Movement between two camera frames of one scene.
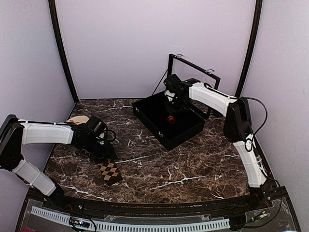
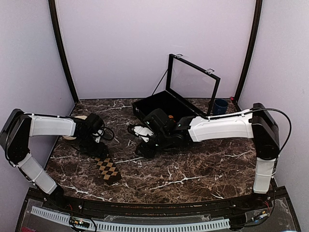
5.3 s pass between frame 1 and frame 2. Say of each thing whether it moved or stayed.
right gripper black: moved
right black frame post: stayed
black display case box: stayed
